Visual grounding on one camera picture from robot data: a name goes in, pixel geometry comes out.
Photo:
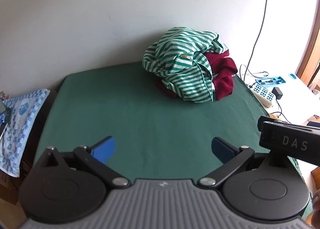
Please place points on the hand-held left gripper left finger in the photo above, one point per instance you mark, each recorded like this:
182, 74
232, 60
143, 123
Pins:
105, 147

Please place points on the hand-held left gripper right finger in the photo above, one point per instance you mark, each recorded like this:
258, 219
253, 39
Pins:
222, 149

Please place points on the green striped shirt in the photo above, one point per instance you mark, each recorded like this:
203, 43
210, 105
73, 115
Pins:
175, 73

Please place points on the green tablecloth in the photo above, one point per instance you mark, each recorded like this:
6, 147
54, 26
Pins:
125, 119

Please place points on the black power adapter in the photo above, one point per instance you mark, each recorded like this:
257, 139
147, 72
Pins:
277, 93

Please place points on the white power strip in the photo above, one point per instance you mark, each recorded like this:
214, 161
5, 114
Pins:
262, 94

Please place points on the blue tray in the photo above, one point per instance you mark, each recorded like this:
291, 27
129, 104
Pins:
271, 80

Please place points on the small blue dish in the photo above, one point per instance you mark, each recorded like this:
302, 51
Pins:
292, 75

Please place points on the dark red sweater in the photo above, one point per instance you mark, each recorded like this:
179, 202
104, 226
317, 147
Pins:
225, 73

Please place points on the blue patterned towel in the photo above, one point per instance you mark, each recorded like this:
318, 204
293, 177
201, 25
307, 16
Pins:
22, 114

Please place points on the cardboard box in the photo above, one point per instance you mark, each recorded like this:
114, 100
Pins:
10, 189

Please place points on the wooden door frame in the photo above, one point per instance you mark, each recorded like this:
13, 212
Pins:
307, 51

